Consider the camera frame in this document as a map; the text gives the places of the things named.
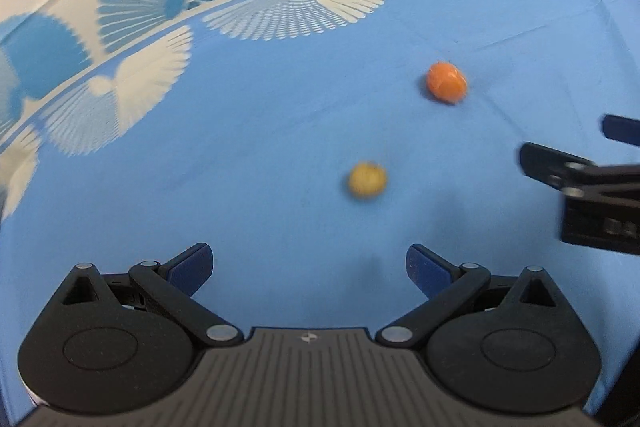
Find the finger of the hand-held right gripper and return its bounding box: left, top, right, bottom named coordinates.
left=518, top=142, right=640, bottom=198
left=601, top=114, right=640, bottom=144

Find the small yellow longan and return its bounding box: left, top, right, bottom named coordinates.
left=348, top=161, right=388, bottom=200

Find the blue fan-print bed sheet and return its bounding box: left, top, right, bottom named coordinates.
left=0, top=0, right=640, bottom=413

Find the small orange kumquat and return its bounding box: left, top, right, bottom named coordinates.
left=426, top=61, right=469, bottom=105

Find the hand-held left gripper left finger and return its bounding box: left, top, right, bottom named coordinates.
left=60, top=243, right=244, bottom=344

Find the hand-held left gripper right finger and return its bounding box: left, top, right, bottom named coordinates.
left=375, top=243, right=558, bottom=344

